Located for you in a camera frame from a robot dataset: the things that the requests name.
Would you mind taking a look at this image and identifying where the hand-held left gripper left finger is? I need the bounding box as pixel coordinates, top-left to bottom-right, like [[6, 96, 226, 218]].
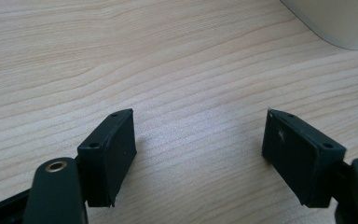
[[76, 107, 138, 208]]

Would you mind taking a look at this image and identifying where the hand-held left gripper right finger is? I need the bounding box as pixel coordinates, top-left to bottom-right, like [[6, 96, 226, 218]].
[[261, 107, 348, 209]]

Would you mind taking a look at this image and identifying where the white rounded object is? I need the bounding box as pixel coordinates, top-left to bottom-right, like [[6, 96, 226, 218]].
[[279, 0, 358, 51]]

